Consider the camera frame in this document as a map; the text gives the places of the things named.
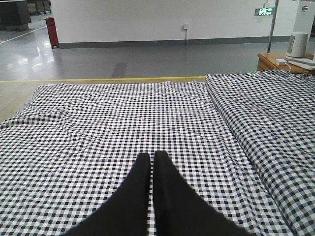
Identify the black white gingham quilt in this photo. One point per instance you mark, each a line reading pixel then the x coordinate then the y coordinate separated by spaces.
pixel 272 115

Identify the black white gingham bed sheet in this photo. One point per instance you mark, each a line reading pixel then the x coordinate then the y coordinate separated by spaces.
pixel 71 146

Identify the white cylindrical speaker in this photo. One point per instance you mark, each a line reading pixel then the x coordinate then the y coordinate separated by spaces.
pixel 297 45

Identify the white power adapter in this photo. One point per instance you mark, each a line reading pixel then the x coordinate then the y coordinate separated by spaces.
pixel 280 62

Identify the green exit sign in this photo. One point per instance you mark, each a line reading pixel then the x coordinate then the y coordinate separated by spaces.
pixel 265 11

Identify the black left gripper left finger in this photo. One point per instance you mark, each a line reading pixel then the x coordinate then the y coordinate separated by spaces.
pixel 125 212

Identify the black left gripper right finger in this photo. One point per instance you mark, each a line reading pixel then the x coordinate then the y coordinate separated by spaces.
pixel 179 211

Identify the wooden bedside table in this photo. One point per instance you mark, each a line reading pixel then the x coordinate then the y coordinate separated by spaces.
pixel 266 61

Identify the white wall socket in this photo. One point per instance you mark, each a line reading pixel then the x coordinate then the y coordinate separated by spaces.
pixel 185 26

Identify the metal pole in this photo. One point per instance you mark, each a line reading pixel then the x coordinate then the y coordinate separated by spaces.
pixel 272 26

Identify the red fire cabinet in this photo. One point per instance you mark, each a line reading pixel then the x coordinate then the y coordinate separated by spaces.
pixel 52 32

